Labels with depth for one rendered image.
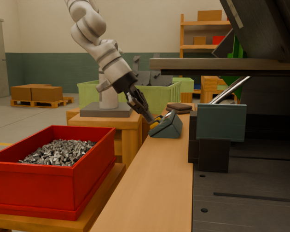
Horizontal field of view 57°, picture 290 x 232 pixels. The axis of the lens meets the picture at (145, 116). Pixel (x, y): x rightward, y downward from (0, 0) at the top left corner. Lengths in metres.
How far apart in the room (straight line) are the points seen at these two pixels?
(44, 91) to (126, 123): 5.28
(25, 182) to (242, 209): 0.42
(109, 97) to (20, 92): 5.59
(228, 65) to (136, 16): 7.71
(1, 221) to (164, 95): 1.16
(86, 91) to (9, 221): 1.25
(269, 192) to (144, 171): 0.24
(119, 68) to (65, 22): 8.10
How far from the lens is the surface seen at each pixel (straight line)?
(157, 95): 1.61
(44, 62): 9.16
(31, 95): 6.66
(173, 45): 7.93
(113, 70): 0.77
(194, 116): 0.59
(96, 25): 0.80
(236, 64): 0.48
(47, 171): 0.58
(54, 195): 0.60
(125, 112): 1.27
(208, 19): 7.45
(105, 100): 1.32
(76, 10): 0.87
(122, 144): 1.25
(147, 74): 1.93
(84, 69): 8.57
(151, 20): 8.06
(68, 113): 1.80
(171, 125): 0.78
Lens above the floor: 1.13
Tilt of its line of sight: 12 degrees down
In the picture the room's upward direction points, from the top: straight up
